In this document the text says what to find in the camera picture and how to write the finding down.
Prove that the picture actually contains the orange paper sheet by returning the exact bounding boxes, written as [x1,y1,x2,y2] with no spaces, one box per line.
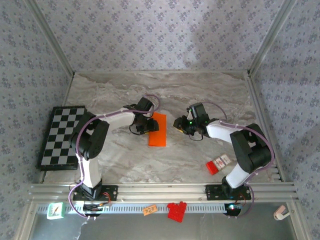
[148,111,168,148]

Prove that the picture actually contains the playing card box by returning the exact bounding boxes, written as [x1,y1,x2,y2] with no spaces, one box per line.
[212,153,231,172]

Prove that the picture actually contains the orange paper tag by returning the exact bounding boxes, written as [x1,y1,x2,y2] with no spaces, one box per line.
[142,204,158,217]

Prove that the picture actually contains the black grey chessboard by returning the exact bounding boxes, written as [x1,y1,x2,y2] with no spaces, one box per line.
[37,105,88,172]

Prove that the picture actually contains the red toy brick cluster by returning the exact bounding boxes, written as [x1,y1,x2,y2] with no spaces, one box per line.
[166,200,188,223]

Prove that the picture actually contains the grey metal shelf panel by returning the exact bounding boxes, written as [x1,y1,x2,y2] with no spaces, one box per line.
[32,212,298,240]

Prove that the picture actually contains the beige clip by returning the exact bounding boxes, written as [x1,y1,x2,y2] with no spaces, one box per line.
[272,204,291,221]

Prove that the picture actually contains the green and white card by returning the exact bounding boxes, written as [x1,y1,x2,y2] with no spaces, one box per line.
[46,201,66,221]

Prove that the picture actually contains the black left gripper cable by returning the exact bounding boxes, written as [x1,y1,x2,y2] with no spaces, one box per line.
[129,124,146,136]

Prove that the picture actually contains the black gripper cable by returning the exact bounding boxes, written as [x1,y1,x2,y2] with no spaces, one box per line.
[129,124,146,136]
[187,132,204,142]

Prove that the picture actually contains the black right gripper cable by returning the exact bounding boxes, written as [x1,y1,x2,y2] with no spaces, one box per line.
[187,132,204,142]

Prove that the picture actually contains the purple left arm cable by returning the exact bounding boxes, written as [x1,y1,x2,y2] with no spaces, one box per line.
[67,94,161,221]

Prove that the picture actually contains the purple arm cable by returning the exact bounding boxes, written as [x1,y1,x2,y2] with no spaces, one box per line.
[67,94,161,221]
[199,101,276,220]

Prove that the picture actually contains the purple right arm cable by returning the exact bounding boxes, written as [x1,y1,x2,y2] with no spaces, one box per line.
[199,101,276,220]

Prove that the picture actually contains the aluminium rail beam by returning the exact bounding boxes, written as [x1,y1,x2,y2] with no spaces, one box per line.
[28,182,300,203]

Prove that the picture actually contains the aluminium side rail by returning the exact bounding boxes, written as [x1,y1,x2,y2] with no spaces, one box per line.
[246,72,286,182]

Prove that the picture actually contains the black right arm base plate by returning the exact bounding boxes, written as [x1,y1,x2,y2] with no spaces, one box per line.
[205,184,252,201]

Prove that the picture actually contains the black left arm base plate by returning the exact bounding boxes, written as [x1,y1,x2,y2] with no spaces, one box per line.
[72,184,119,202]

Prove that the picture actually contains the red black left wire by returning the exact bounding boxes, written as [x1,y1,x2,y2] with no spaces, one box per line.
[101,191,113,207]

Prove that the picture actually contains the red black wire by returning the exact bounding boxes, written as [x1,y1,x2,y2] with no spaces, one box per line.
[236,192,248,207]
[101,191,113,207]

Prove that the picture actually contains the grey slotted cable duct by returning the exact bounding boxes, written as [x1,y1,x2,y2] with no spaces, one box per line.
[34,202,251,215]

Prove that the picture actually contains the red black right wire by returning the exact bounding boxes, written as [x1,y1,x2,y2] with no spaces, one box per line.
[236,192,248,207]

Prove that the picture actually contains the aluminium corner post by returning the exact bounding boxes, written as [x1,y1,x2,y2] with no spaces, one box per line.
[23,0,76,77]
[248,0,300,76]

